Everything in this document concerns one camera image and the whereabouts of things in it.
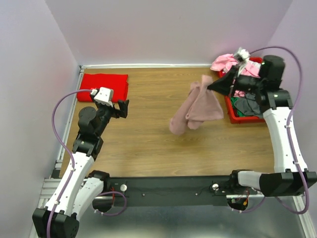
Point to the dusty pink graphic t-shirt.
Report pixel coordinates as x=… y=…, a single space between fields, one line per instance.
x=200 y=106

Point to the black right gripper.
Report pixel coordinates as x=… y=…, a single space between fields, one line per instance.
x=224 y=85

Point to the light pink t-shirt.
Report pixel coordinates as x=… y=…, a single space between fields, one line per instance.
x=224 y=63

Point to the green t-shirt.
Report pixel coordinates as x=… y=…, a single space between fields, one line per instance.
x=240 y=105

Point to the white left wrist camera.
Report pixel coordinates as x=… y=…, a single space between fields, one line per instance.
x=102 y=95

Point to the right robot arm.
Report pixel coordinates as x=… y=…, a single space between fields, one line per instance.
x=291 y=176

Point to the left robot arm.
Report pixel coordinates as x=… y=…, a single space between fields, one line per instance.
x=60 y=216

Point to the folded red t-shirt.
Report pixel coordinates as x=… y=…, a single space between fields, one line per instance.
x=117 y=82

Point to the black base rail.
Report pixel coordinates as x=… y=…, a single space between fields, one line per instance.
x=178 y=191

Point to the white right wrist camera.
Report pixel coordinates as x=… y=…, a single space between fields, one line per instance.
x=242 y=57

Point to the grey t-shirt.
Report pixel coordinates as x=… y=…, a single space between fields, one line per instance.
x=254 y=109

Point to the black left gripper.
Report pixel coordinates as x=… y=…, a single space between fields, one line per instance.
x=123 y=107

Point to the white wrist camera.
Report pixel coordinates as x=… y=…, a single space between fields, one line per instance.
x=242 y=57
x=102 y=95

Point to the red plastic bin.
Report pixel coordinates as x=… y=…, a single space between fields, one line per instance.
x=232 y=112

